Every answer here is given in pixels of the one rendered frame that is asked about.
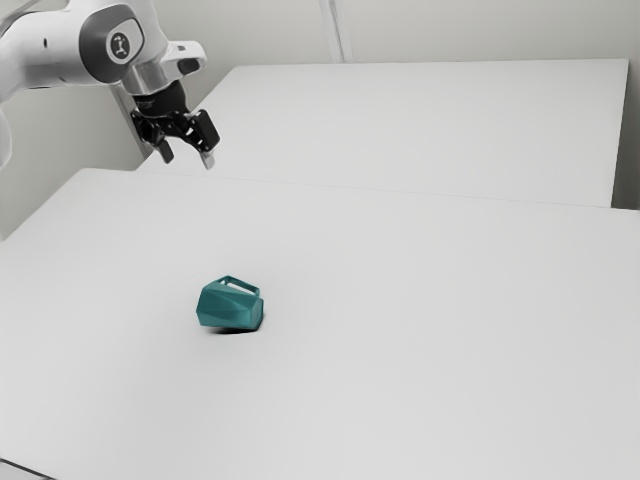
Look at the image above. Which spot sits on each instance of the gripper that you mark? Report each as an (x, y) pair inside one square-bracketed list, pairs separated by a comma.
[(162, 107)]

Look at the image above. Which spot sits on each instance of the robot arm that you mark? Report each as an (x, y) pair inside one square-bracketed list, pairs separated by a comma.
[(50, 45)]

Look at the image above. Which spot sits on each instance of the teal faceted mug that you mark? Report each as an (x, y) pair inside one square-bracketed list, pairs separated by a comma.
[(229, 306)]

